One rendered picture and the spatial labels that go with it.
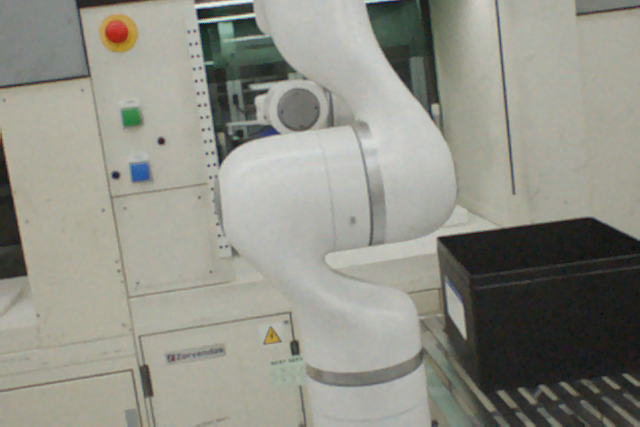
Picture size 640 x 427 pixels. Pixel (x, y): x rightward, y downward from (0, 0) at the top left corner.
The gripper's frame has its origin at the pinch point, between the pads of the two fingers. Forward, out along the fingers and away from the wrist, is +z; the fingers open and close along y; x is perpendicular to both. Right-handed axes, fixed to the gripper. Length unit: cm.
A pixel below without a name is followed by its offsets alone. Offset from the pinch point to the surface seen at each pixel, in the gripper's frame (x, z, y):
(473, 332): -34, -38, 20
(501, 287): -28, -40, 24
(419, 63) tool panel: 3, 86, 48
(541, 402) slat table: -43, -45, 26
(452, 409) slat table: -43, -43, 15
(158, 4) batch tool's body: 20.2, 2.6, -19.3
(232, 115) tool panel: -5, 86, -8
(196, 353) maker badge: -44.3, 1.9, -22.2
